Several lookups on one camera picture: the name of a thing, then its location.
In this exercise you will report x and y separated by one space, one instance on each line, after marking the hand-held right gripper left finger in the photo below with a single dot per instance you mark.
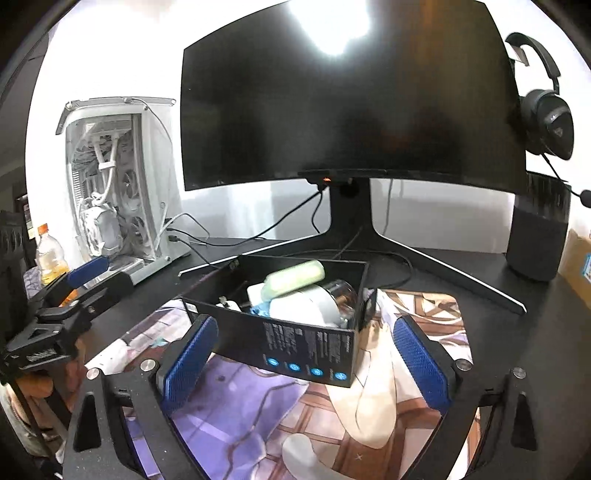
189 364

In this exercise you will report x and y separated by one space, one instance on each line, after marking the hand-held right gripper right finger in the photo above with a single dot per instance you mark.
422 364

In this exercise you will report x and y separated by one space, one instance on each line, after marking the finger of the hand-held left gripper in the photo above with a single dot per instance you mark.
87 271
115 286

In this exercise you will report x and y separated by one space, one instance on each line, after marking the black cardboard box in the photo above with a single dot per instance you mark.
300 341

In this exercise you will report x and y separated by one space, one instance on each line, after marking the glass jar with grey lid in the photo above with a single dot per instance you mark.
304 307

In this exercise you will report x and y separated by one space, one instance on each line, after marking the green plastic case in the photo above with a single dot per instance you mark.
295 277

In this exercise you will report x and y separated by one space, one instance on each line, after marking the person's left hand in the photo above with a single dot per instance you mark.
32 406

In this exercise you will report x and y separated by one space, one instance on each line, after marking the orange drink bottle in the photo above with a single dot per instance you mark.
51 258

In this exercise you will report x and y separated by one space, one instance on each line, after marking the white computer case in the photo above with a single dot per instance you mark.
138 184

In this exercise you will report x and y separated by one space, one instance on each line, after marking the printed desk mat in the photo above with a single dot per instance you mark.
323 415

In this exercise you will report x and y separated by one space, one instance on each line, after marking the black monitor stand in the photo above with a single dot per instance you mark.
351 217

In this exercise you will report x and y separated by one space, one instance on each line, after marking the black speaker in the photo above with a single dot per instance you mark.
538 230

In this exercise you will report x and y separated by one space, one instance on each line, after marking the brown cardboard box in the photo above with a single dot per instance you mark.
577 267

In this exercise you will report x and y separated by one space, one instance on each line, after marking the black curved monitor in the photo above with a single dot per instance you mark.
346 115

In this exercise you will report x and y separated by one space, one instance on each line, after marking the black headset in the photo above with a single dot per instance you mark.
549 120

